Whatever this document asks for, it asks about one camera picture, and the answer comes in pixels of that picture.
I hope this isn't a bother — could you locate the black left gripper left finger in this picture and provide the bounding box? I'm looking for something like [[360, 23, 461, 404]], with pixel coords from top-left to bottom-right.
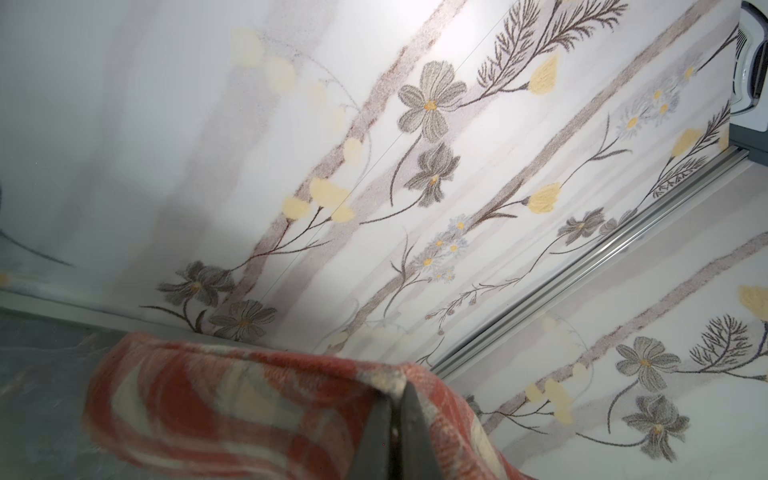
[[346, 396, 393, 480]]

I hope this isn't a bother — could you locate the red plaid wool skirt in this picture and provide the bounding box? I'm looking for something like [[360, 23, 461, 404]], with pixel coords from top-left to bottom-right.
[[83, 333, 520, 479]]

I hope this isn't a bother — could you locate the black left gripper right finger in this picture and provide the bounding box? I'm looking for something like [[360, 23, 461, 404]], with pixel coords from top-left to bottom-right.
[[398, 383, 443, 480]]

